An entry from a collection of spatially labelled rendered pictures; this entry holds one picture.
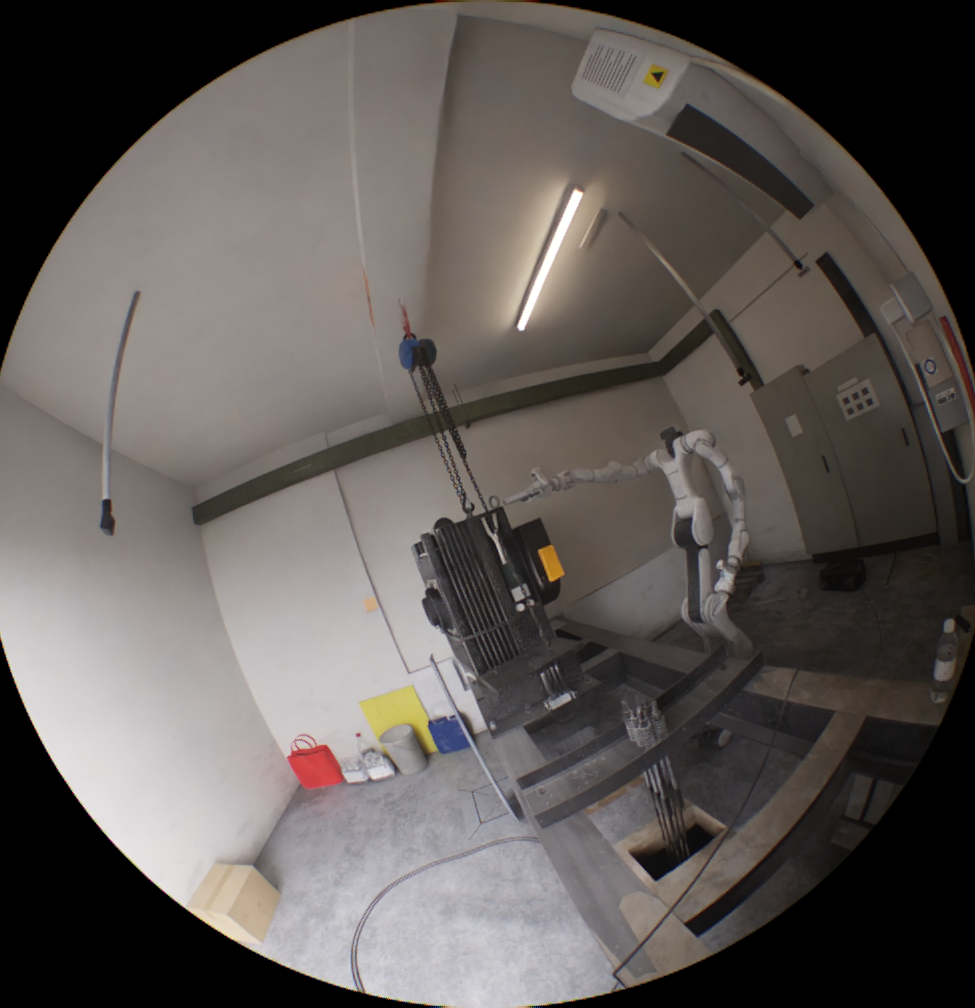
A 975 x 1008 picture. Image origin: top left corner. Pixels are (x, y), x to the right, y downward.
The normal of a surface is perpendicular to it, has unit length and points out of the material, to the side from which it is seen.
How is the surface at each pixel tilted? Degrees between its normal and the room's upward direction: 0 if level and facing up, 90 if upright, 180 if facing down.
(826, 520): 90
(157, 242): 180
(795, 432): 90
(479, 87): 180
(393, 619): 90
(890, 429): 90
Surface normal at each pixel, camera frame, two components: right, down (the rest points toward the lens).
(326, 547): 0.17, -0.20
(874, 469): -0.91, 0.33
